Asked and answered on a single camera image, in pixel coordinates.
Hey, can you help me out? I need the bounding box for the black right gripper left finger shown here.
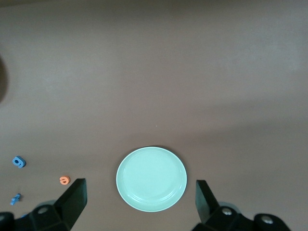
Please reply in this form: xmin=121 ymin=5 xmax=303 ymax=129
xmin=0 ymin=178 xmax=88 ymax=231

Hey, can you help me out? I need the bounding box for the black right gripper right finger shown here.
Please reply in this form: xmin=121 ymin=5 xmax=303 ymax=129
xmin=192 ymin=180 xmax=292 ymax=231

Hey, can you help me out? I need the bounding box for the small blue foam letter t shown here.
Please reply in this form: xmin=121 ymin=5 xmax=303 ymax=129
xmin=10 ymin=193 xmax=22 ymax=205

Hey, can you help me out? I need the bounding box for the light green plate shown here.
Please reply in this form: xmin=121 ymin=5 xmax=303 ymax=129
xmin=115 ymin=146 xmax=188 ymax=213

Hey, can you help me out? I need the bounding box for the blue foam letter g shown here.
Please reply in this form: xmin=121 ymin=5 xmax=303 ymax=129
xmin=12 ymin=155 xmax=26 ymax=168

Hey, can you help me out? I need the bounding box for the brown table cover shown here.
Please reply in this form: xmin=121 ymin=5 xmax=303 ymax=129
xmin=0 ymin=0 xmax=308 ymax=231

